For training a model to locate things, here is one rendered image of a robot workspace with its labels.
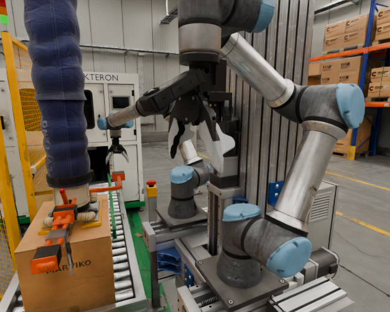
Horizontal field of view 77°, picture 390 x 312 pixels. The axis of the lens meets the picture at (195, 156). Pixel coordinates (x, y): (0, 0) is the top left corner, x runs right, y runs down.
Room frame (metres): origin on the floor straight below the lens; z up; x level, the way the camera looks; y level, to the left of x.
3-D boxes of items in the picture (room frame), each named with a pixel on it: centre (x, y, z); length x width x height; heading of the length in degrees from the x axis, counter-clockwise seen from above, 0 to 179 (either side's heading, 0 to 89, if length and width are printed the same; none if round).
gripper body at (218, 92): (0.47, -0.01, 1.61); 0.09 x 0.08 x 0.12; 128
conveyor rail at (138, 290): (2.16, 0.69, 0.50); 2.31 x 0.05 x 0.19; 21
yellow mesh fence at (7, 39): (2.46, 1.60, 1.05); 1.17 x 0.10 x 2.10; 21
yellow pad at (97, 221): (1.32, 0.60, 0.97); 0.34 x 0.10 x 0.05; 19
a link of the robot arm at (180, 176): (1.16, 0.06, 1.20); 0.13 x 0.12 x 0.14; 146
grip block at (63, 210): (1.06, 0.60, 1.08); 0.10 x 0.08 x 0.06; 109
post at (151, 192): (1.66, 0.31, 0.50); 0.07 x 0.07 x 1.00; 21
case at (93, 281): (1.30, 0.71, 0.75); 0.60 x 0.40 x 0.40; 21
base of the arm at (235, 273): (0.71, -0.15, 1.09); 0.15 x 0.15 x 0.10
